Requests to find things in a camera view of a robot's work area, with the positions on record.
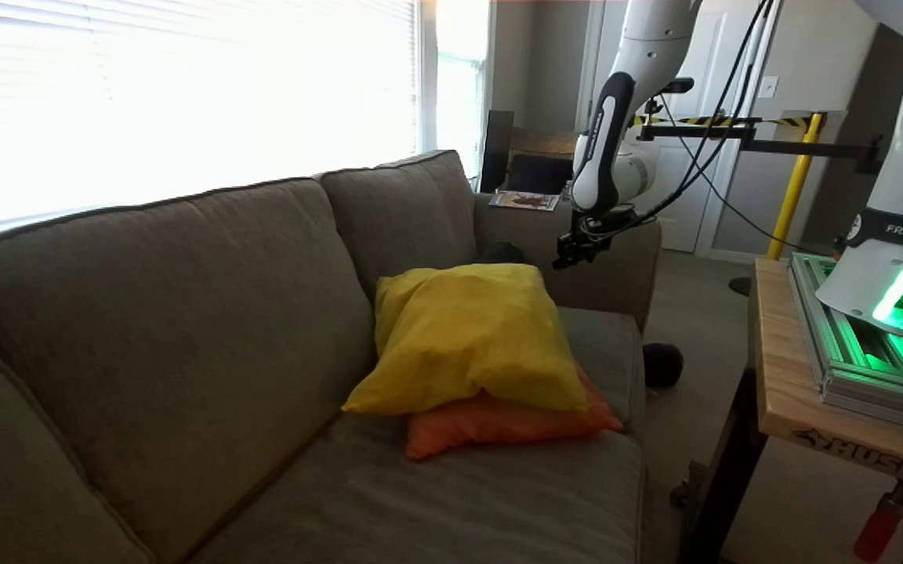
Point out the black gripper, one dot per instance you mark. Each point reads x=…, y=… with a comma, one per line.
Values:
x=590, y=237

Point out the yellow pillow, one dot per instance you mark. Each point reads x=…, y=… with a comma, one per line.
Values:
x=468, y=331

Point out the orange pillow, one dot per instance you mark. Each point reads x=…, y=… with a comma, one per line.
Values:
x=489, y=420

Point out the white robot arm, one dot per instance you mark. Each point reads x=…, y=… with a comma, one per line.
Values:
x=866, y=281

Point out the grey fabric sofa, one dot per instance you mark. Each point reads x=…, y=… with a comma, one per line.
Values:
x=174, y=382

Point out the dark side table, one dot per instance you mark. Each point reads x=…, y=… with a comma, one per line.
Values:
x=521, y=171

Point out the black round floor object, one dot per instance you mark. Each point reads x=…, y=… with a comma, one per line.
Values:
x=663, y=363

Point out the yellow tripod stand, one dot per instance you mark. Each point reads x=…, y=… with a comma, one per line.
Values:
x=663, y=122

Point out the wooden table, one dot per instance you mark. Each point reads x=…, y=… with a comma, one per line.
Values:
x=777, y=399

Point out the red clamp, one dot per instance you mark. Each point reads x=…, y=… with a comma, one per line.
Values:
x=879, y=528

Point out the white window blinds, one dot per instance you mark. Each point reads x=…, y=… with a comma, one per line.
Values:
x=131, y=100

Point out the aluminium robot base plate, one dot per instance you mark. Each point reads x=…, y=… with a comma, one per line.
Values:
x=856, y=363

